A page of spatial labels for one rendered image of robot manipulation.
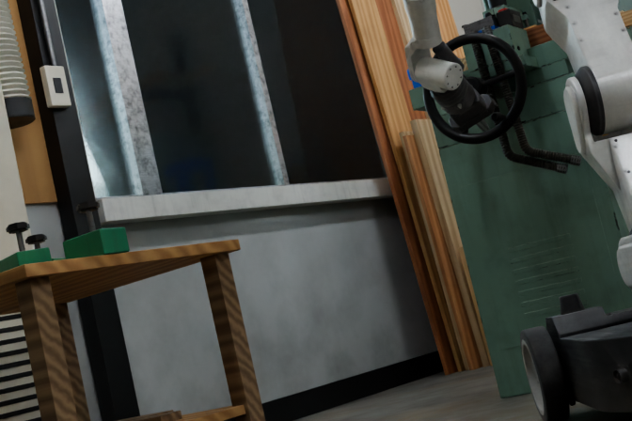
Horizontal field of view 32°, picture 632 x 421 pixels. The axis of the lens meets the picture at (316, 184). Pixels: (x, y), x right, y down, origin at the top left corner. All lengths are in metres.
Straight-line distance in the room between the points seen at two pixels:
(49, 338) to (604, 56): 1.20
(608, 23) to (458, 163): 0.89
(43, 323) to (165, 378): 1.62
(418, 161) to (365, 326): 0.71
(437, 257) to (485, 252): 1.41
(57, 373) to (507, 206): 1.45
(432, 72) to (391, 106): 2.09
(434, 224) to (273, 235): 0.72
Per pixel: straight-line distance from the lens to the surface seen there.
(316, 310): 4.23
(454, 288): 4.48
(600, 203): 2.95
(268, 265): 4.07
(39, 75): 3.54
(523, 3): 3.32
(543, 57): 3.02
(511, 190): 3.03
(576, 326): 2.32
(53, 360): 2.05
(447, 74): 2.57
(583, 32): 2.33
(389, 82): 4.74
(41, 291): 2.06
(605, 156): 2.25
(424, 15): 2.54
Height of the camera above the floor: 0.30
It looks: 7 degrees up
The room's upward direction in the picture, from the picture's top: 13 degrees counter-clockwise
